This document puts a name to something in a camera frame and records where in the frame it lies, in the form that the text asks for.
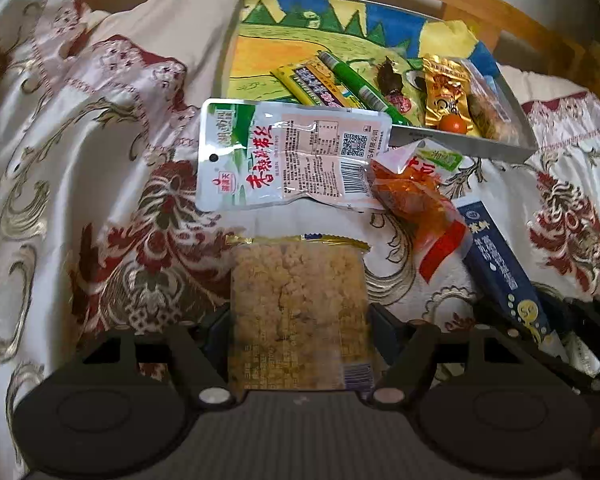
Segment green tube snack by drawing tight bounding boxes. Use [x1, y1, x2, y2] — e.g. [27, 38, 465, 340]
[317, 50, 415, 127]

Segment yellow striped snack bar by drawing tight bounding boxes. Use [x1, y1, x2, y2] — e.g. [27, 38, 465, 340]
[271, 59, 367, 110]

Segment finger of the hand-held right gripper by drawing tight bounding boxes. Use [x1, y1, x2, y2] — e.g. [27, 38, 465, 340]
[532, 285, 600, 397]

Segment floral satin bedspread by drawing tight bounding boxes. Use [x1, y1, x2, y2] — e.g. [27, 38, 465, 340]
[0, 0, 600, 480]

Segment dark dried snack packet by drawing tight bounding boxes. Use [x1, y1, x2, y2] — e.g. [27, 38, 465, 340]
[374, 56, 417, 117]

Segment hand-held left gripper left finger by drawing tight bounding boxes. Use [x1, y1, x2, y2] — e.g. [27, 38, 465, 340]
[80, 307, 233, 408]

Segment clear cracker snack packet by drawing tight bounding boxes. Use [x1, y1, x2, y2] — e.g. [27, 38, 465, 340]
[461, 59, 525, 144]

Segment orange snack packet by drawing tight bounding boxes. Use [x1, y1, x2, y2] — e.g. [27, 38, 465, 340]
[369, 141, 475, 287]

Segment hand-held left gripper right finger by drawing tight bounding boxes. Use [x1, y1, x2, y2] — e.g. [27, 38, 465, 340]
[367, 302, 527, 407]

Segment white and green snack packet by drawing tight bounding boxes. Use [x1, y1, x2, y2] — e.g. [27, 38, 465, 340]
[196, 98, 394, 213]

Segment grey tray with colourful drawing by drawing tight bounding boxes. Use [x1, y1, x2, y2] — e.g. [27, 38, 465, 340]
[215, 0, 539, 164]

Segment gold snack packet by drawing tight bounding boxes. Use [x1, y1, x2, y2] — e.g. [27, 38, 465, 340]
[421, 54, 476, 135]

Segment dark blue carton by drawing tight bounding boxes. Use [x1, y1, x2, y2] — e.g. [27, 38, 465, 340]
[451, 195, 572, 363]

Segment crispy rice snack packet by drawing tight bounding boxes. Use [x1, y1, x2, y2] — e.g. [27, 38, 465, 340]
[225, 232, 381, 395]

